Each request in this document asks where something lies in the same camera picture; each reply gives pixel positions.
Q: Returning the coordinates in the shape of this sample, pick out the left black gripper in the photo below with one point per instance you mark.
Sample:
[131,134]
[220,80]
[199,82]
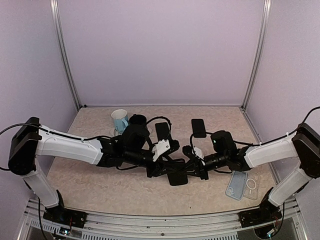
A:
[156,170]

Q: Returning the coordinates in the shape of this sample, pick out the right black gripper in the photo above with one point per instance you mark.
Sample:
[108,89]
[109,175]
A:
[199,169]

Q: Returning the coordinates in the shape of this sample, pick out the black phone case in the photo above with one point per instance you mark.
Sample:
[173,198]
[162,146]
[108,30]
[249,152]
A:
[177,175]

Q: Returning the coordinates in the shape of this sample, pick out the black phone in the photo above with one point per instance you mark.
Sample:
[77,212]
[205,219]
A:
[163,131]
[198,128]

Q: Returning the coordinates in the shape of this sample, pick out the light blue phone case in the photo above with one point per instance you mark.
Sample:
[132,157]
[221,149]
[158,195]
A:
[236,185]

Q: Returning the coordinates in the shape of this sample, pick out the clear magsafe phone case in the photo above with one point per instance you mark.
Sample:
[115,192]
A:
[251,187]

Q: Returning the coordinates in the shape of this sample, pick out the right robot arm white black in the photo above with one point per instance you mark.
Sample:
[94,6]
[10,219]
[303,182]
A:
[303,143]

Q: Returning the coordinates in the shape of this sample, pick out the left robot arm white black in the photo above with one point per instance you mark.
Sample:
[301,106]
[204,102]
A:
[133,147]

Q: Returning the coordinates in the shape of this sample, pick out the dark green ceramic mug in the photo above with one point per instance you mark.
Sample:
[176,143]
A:
[137,119]

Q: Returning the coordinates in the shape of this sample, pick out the white grey ringed plate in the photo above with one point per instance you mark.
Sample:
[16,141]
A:
[113,131]

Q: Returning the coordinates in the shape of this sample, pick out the light blue ceramic mug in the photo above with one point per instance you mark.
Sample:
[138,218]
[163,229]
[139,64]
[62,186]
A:
[120,120]

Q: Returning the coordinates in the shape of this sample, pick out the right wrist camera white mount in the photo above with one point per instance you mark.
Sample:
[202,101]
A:
[198,153]

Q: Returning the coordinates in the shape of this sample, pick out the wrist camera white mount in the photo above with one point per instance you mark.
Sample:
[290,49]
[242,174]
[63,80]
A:
[160,148]
[198,153]

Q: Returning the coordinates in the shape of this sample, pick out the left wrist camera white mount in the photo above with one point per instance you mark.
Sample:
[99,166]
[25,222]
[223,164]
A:
[160,148]

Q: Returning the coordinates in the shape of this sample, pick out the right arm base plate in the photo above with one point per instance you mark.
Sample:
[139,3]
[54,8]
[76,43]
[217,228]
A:
[258,216]

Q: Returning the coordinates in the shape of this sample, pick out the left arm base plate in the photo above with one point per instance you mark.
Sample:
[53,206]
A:
[68,217]

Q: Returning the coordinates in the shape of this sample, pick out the front aluminium rail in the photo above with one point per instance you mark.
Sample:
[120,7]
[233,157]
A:
[108,226]

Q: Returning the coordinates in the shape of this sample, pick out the right aluminium frame post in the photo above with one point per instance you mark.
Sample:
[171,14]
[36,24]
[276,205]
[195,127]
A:
[258,54]

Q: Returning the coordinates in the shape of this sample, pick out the aluminium frame post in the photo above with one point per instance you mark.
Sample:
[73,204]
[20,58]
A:
[258,54]
[63,53]

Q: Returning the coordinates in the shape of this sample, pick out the left aluminium frame post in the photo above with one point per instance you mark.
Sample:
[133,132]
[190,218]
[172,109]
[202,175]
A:
[63,53]

